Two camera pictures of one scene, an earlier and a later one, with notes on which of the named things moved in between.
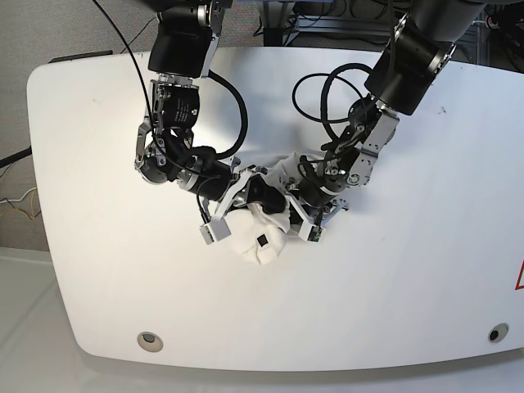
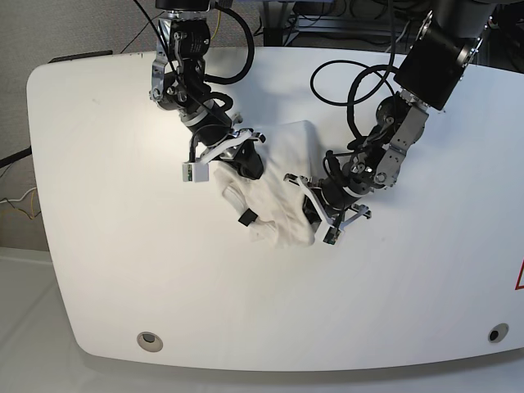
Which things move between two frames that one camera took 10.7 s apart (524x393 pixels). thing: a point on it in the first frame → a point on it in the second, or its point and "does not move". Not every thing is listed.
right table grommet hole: (498, 332) does not move
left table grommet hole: (150, 341) does not move
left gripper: (212, 179) → (210, 124)
